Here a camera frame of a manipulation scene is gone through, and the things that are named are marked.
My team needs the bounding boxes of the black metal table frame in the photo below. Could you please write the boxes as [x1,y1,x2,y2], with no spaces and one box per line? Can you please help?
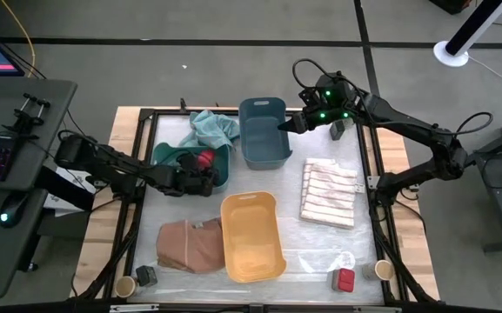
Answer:
[71,106,438,305]

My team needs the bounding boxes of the black right elbow cable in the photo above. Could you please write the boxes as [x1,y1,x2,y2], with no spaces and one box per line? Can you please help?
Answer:
[453,111,494,137]

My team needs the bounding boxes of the black computer mouse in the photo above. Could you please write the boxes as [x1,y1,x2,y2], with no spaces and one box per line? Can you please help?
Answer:
[0,193,30,230]

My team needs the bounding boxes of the blue-grey plastic bin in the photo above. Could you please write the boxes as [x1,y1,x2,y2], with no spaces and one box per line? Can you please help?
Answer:
[238,97,294,171]

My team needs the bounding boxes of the black clamp holder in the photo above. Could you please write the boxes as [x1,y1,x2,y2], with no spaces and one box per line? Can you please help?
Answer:
[2,92,52,141]

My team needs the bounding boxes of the teal green plastic bin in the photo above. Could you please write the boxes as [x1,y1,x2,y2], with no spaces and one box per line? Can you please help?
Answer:
[151,142,232,195]

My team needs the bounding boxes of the yellow cable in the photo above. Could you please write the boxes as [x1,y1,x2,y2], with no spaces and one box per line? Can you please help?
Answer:
[0,0,37,79]

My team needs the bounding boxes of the dark green spice tin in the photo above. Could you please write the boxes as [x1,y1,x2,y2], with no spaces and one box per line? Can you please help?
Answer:
[329,119,350,141]
[135,264,159,288]

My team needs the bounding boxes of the light blue crumpled cloth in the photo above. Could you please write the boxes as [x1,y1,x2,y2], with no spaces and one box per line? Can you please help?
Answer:
[177,109,241,151]

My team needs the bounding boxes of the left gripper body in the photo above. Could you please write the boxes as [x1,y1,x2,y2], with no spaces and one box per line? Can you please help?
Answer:
[157,163,198,197]

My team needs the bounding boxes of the white box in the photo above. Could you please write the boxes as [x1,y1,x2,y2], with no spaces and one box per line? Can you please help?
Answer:
[41,167,99,218]

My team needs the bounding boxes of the white floor cable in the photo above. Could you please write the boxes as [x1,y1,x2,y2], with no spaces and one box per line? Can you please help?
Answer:
[467,54,502,90]

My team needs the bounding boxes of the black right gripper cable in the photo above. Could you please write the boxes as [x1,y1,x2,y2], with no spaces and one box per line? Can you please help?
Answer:
[291,57,326,95]

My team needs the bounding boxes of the yellow plastic bin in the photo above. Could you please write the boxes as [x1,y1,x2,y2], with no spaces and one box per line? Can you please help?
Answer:
[219,190,288,284]

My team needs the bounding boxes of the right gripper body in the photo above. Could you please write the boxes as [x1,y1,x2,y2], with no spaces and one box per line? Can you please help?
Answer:
[300,76,360,130]

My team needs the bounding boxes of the red spice tin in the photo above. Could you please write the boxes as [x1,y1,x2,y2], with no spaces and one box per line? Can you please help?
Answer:
[197,150,216,170]
[331,268,357,293]

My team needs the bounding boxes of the white striped cloth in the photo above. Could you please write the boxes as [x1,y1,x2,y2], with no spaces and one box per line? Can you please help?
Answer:
[298,157,359,230]

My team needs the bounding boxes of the brown cardboard spice tube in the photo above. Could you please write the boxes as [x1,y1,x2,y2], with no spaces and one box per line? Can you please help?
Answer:
[361,259,396,282]
[114,275,141,299]

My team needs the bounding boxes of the pink-brown folded cloth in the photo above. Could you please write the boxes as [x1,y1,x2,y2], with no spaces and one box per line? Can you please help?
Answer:
[155,216,226,275]

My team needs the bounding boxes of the black floor object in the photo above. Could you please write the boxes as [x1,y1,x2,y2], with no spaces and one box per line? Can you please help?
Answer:
[427,0,473,15]

